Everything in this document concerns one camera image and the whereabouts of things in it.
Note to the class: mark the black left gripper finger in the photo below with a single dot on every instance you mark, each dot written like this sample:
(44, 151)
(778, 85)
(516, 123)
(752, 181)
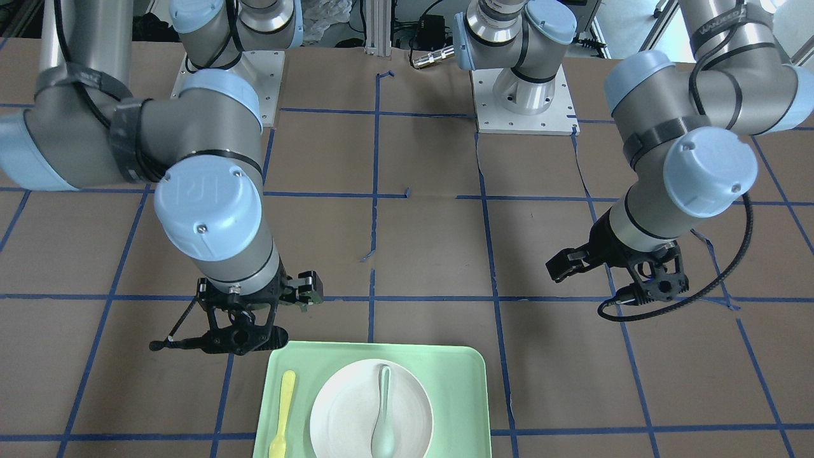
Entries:
(569, 262)

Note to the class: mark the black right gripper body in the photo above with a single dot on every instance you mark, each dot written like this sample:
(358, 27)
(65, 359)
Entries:
(306, 287)

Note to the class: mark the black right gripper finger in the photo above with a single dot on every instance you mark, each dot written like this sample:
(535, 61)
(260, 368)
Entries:
(309, 289)

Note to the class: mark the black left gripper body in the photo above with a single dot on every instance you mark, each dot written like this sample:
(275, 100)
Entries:
(604, 249)

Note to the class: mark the cream round plate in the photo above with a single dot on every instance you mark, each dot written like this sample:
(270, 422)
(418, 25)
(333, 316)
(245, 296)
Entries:
(345, 411)

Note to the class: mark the yellow plastic fork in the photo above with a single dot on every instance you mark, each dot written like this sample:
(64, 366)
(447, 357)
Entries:
(278, 445)

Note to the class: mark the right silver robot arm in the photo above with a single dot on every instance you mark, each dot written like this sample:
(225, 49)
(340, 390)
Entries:
(202, 148)

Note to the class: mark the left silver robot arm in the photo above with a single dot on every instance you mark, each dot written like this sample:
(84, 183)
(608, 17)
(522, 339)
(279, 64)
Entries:
(681, 133)

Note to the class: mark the light green plastic tray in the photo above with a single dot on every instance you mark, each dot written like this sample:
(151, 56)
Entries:
(453, 376)

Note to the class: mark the light green plastic spoon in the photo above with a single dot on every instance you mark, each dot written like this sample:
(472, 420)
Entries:
(383, 442)

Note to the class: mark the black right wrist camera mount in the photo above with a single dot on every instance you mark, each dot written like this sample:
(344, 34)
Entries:
(235, 326)

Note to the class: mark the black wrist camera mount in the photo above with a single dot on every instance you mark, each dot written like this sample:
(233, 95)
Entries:
(657, 275)
(235, 326)

